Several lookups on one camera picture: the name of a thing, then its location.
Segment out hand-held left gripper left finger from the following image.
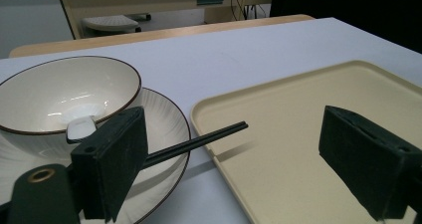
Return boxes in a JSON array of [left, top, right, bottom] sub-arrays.
[[70, 106, 149, 224]]

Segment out black chopstick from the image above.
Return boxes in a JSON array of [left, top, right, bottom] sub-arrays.
[[144, 120, 249, 163], [142, 123, 250, 169]]

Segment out light wooden table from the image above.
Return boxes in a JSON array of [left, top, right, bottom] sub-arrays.
[[9, 13, 316, 59]]

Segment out white ceramic spoon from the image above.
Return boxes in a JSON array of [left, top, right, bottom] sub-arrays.
[[61, 103, 107, 144]]

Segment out white bowl with brown rim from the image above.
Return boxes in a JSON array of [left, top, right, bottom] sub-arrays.
[[0, 55, 143, 159]]

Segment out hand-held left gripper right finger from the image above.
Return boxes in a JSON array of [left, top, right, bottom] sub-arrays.
[[317, 105, 422, 222]]

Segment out grey footrest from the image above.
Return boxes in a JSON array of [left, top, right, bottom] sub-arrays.
[[80, 13, 153, 38]]

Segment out white plate with brown rim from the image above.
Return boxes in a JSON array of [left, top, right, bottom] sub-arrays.
[[0, 87, 192, 224]]

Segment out beige plastic tray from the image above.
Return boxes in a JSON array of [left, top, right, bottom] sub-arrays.
[[190, 60, 422, 224]]

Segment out black cables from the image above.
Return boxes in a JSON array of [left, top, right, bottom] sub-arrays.
[[230, 0, 269, 22]]

